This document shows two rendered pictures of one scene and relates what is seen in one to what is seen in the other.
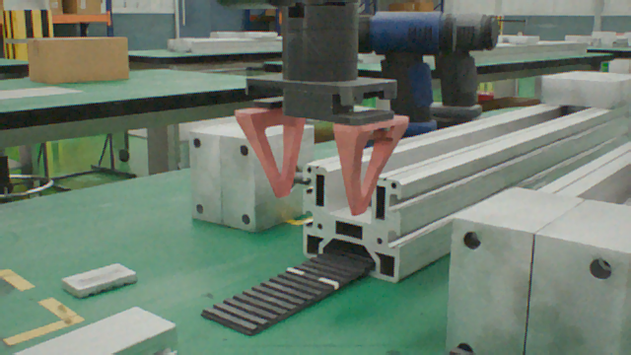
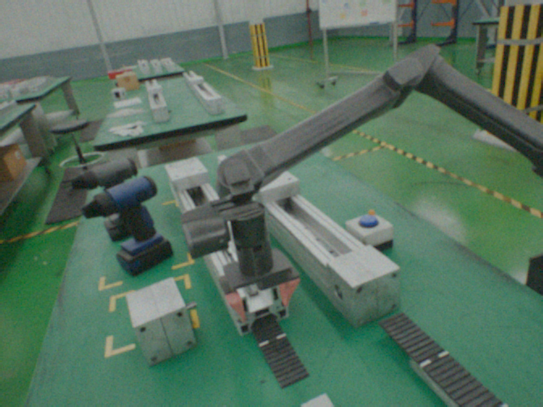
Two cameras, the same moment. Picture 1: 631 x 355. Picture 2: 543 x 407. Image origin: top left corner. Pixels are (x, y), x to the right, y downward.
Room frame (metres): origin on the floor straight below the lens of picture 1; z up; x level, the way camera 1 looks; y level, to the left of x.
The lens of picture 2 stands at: (0.19, 0.42, 1.31)
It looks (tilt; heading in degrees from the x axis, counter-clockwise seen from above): 26 degrees down; 302
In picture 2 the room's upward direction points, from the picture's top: 9 degrees counter-clockwise
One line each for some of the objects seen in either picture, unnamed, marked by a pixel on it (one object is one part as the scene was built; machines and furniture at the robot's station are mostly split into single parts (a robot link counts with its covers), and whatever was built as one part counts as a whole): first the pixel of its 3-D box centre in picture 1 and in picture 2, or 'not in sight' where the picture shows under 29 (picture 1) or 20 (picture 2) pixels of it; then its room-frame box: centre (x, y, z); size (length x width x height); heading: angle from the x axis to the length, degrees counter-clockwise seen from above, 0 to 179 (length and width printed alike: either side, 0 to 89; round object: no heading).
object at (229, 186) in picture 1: (261, 173); (167, 316); (0.68, 0.05, 0.83); 0.11 x 0.10 x 0.10; 54
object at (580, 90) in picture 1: (593, 97); (187, 177); (1.03, -0.44, 0.87); 0.16 x 0.11 x 0.07; 140
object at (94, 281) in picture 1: (100, 280); not in sight; (0.49, 0.17, 0.78); 0.05 x 0.03 x 0.01; 135
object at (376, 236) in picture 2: not in sight; (365, 234); (0.42, -0.35, 0.81); 0.10 x 0.08 x 0.06; 50
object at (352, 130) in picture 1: (345, 151); (275, 286); (0.49, -0.02, 0.89); 0.07 x 0.07 x 0.09; 49
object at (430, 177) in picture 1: (530, 150); (209, 221); (0.83, -0.29, 0.82); 0.80 x 0.10 x 0.09; 140
